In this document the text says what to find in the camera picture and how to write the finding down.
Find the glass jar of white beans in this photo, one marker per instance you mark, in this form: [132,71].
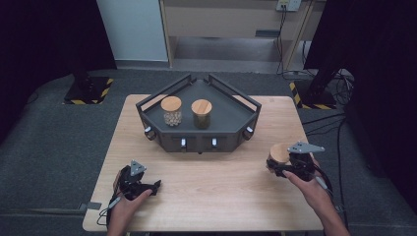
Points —
[171,104]

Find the black curtain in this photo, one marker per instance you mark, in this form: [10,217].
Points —
[39,39]
[383,65]

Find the grey tape piece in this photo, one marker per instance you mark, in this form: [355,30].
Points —
[93,206]
[341,208]

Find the black corner rack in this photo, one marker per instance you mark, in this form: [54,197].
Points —
[226,111]

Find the wall power outlet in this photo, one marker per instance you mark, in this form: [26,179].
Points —
[290,4]

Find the person's right hand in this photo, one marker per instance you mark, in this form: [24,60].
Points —
[314,193]

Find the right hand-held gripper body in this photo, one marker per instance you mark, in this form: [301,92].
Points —
[301,164]

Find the glass jar of green beans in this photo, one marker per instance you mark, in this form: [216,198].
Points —
[201,106]

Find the person's left hand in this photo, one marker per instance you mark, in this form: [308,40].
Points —
[126,208]

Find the black stand with striped base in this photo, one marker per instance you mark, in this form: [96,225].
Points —
[87,90]
[314,95]

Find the white panel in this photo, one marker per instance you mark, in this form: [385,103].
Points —
[134,29]

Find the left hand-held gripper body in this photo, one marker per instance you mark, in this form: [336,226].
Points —
[131,183]

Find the glass jar of brown beans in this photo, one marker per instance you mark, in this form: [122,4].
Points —
[279,153]

